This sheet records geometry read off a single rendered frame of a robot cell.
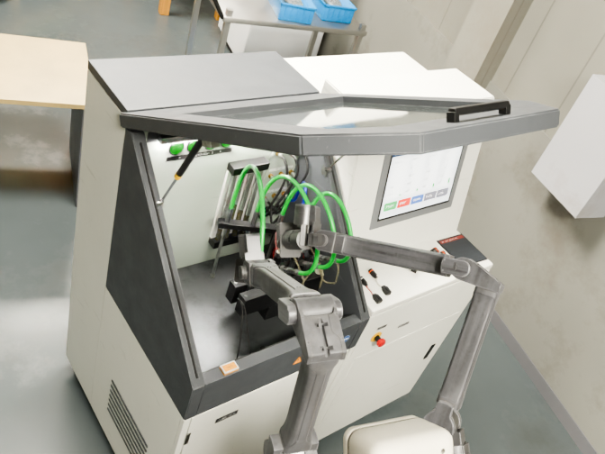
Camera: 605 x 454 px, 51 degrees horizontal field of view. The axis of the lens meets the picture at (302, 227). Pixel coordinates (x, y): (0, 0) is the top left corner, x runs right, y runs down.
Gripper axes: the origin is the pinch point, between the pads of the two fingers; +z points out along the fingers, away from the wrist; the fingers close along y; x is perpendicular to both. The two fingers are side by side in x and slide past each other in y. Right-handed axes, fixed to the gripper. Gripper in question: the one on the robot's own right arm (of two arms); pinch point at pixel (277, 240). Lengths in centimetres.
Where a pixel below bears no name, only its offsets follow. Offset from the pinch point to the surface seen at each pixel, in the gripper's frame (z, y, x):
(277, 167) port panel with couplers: 26.6, 25.5, -11.5
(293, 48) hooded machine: 303, 164, -146
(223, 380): 0.5, -41.0, 17.4
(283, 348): 5.1, -33.9, -3.7
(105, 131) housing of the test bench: 18, 33, 48
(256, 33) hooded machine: 296, 169, -109
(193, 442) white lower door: 21, -64, 21
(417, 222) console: 28, 7, -72
